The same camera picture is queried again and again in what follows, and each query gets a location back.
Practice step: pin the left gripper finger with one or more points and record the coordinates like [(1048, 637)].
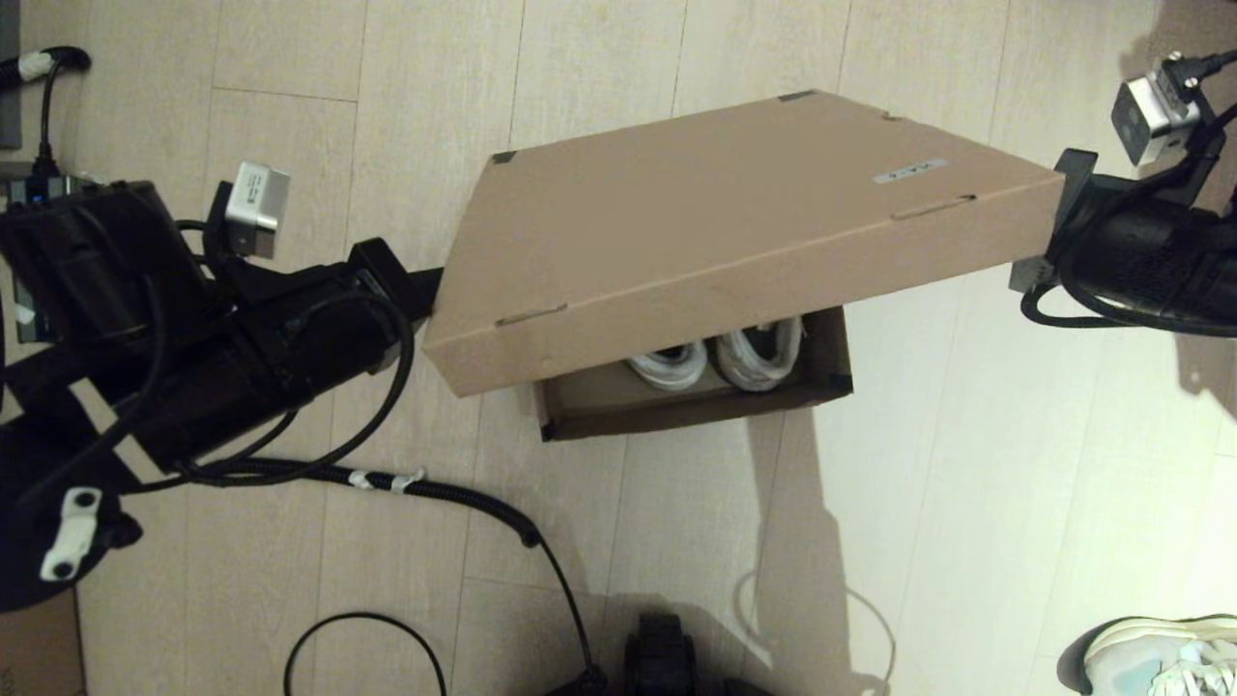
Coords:
[(428, 290)]

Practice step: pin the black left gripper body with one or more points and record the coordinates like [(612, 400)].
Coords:
[(396, 285)]

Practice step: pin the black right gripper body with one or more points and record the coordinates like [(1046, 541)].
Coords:
[(1068, 203)]

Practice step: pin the white mesh sneaker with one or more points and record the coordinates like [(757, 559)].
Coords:
[(667, 367), (759, 358)]

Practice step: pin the brown cardboard shoe box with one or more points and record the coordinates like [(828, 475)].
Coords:
[(734, 222)]

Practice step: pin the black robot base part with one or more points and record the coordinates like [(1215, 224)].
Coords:
[(660, 657)]

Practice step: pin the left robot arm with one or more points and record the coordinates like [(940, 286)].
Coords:
[(242, 358)]

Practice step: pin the grey power supply unit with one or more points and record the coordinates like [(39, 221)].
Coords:
[(43, 188)]

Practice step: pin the dark grey panel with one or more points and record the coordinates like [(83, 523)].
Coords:
[(10, 77)]

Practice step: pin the white teal worn sneaker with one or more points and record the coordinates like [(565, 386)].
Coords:
[(1150, 657)]

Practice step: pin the plain brown cardboard carton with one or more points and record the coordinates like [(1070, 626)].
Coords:
[(43, 657)]

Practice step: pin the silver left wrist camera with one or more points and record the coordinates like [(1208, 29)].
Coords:
[(259, 203)]

